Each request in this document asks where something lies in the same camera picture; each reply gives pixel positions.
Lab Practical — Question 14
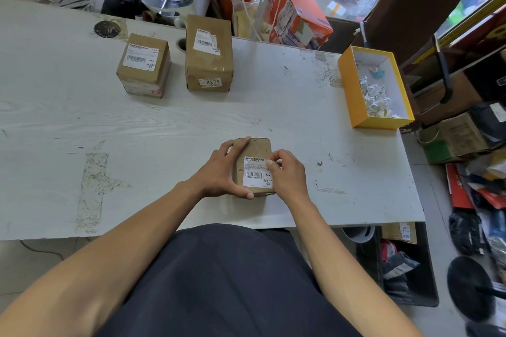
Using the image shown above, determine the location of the person's left hand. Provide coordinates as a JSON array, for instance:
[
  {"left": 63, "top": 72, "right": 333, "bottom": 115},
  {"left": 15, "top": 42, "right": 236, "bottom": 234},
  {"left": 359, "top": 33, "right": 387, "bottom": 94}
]
[{"left": 188, "top": 136, "right": 255, "bottom": 200}]

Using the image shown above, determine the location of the person's right hand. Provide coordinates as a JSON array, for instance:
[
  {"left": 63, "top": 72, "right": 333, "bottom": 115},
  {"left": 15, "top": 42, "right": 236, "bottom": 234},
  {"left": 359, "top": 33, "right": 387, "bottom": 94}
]
[{"left": 265, "top": 149, "right": 311, "bottom": 204}]

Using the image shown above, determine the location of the tall cardboard box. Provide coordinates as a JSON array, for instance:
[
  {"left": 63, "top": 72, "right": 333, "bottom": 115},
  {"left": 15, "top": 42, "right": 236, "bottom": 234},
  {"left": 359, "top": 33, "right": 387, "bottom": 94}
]
[{"left": 184, "top": 14, "right": 235, "bottom": 93}]

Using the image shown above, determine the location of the labelled brown cardboard box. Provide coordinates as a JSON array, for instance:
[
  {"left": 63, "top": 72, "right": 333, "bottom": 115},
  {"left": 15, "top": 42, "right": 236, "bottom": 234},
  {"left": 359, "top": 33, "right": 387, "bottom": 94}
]
[{"left": 381, "top": 222, "right": 418, "bottom": 245}]

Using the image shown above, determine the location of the pile of torn label scraps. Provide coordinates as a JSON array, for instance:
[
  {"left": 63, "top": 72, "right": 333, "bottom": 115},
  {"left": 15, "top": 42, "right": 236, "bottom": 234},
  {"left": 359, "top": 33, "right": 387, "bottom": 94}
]
[{"left": 357, "top": 65, "right": 402, "bottom": 118}]

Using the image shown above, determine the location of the small cube brown parcel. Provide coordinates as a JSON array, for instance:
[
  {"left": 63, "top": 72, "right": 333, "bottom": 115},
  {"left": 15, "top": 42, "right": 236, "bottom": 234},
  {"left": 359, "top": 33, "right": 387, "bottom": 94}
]
[{"left": 116, "top": 33, "right": 172, "bottom": 98}]

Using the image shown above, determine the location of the person's right forearm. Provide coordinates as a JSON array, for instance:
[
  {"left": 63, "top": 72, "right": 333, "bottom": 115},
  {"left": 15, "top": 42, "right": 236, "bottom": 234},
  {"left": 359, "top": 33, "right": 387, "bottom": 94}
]
[{"left": 285, "top": 192, "right": 424, "bottom": 337}]

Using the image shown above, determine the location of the person's left forearm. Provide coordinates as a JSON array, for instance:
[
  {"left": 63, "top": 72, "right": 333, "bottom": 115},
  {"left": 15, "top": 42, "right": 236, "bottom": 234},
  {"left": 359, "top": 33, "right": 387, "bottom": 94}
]
[{"left": 0, "top": 181, "right": 205, "bottom": 337}]

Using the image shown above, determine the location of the yellow tray with label scraps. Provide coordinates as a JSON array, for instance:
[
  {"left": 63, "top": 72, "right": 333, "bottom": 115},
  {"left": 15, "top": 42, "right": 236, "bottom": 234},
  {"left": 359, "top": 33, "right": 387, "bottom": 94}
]
[{"left": 337, "top": 45, "right": 416, "bottom": 130}]

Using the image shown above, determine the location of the white bucket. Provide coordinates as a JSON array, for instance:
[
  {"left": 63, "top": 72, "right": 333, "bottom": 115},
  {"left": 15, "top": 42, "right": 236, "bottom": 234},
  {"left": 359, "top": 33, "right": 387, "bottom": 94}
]
[{"left": 340, "top": 225, "right": 375, "bottom": 244}]

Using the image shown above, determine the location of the dark navy shirt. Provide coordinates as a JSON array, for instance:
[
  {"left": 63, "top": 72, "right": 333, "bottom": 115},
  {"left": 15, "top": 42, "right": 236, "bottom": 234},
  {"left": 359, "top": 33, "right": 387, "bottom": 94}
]
[{"left": 96, "top": 223, "right": 363, "bottom": 337}]

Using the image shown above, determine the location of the beige plastic packet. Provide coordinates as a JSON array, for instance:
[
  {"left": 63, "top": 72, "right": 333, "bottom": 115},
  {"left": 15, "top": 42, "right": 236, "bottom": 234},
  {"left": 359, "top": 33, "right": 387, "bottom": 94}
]
[{"left": 231, "top": 0, "right": 274, "bottom": 41}]

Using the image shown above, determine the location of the red folder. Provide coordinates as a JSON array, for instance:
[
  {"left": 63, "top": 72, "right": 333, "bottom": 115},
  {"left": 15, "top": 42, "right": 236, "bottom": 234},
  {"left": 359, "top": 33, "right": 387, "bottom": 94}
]
[{"left": 445, "top": 163, "right": 475, "bottom": 210}]

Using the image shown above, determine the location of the black plastic crate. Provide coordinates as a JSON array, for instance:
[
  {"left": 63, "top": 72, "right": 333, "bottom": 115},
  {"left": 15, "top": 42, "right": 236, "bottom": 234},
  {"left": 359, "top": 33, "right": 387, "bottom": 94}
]
[{"left": 355, "top": 222, "right": 440, "bottom": 307}]

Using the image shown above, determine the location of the orange printed carton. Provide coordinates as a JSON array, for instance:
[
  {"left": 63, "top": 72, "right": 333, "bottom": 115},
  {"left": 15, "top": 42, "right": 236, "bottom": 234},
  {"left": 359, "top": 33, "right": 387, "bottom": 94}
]
[{"left": 268, "top": 0, "right": 334, "bottom": 51}]

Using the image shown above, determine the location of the black round grommet cover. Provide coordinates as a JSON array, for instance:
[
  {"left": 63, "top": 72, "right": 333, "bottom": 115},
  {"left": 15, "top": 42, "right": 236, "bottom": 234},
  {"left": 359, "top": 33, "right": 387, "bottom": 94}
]
[{"left": 94, "top": 19, "right": 121, "bottom": 39}]

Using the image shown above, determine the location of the black round stool base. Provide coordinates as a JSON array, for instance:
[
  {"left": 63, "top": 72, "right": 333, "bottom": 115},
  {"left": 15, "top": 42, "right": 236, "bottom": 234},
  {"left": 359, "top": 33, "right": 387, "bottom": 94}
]
[{"left": 446, "top": 256, "right": 496, "bottom": 322}]

